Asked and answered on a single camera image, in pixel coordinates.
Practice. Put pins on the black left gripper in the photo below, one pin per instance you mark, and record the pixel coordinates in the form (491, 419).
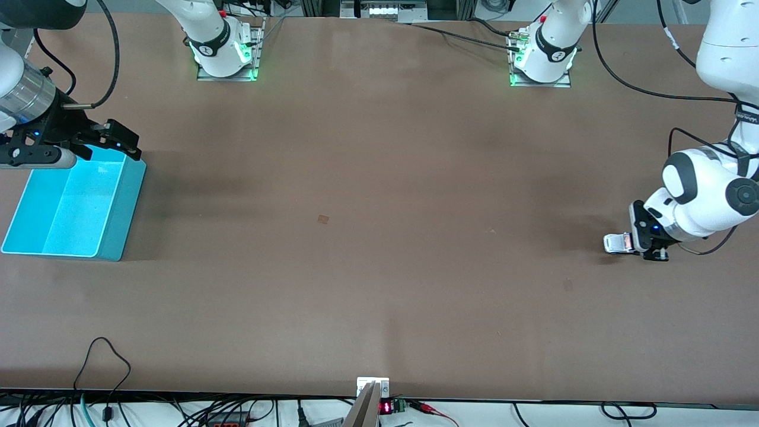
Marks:
(641, 230)

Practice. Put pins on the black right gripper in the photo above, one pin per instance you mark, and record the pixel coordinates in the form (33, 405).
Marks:
(59, 121)

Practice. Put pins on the white jeep toy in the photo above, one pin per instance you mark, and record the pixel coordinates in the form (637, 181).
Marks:
(616, 243)

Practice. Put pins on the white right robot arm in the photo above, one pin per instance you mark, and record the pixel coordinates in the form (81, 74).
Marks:
(216, 41)

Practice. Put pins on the turquoise plastic bin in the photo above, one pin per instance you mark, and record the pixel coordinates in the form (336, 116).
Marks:
(77, 213)

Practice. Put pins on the red clip lead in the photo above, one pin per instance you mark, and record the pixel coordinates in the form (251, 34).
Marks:
(430, 408)

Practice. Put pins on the orange black power strip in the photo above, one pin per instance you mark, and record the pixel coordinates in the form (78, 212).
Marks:
(228, 421)

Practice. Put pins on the red LED display module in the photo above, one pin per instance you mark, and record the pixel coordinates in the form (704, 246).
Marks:
(386, 407)

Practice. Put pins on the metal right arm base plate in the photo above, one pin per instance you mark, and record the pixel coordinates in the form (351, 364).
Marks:
(256, 56)

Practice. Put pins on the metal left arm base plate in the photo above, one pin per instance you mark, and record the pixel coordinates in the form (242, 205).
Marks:
(563, 83)

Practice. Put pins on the aluminium frame light unit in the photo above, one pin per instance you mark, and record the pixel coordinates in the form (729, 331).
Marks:
(382, 9)

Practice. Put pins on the white mount bracket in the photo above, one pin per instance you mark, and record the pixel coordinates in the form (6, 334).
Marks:
(382, 382)

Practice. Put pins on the grey camera mount bar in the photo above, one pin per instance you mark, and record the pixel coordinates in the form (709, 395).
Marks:
(363, 409)

